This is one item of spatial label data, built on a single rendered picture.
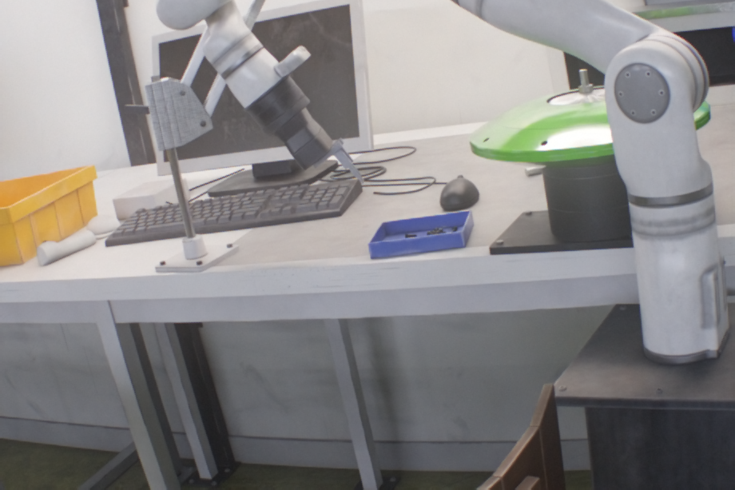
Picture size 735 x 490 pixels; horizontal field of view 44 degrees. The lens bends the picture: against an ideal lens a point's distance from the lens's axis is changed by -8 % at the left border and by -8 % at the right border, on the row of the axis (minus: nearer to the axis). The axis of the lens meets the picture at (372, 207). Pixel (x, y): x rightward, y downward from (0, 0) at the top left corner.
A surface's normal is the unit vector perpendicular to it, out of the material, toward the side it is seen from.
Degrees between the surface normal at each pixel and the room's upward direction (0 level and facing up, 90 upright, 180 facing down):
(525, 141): 25
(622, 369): 0
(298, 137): 72
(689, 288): 90
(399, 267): 90
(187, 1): 103
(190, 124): 90
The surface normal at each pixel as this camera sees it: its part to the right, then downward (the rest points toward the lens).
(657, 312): -0.74, 0.29
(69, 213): 0.95, -0.04
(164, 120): 0.21, 0.19
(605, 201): -0.14, 0.26
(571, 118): -0.30, -0.82
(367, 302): -0.37, 0.29
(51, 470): -0.19, -0.95
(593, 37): -0.21, 0.54
